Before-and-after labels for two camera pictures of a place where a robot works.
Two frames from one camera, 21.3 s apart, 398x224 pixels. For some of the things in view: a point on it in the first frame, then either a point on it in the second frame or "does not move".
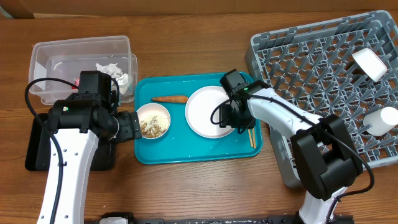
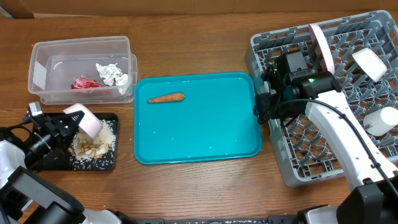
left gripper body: [128, 129] → [51, 136]
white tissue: [112, 69] does not move
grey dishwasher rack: [346, 68] does not move
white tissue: [123, 83] does not move
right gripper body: [231, 119] → [268, 108]
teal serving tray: [180, 144] does not move
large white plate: [198, 109] → [323, 48]
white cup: [382, 121] does not move
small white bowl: [368, 61] does not move
